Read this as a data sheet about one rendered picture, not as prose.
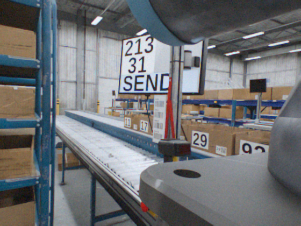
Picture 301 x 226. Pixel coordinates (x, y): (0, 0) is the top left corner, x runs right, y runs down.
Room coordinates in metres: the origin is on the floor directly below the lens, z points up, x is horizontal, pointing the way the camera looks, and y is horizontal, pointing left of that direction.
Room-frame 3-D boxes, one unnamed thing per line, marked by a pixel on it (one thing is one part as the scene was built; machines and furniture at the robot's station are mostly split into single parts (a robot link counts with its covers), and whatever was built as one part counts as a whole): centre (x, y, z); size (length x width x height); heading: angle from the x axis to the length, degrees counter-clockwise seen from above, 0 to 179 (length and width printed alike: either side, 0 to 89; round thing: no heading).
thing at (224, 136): (1.48, -0.52, 0.96); 0.39 x 0.29 x 0.17; 31
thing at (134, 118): (2.48, 0.10, 0.96); 0.39 x 0.29 x 0.17; 32
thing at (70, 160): (3.83, 1.44, 0.06); 0.69 x 0.47 x 0.13; 25
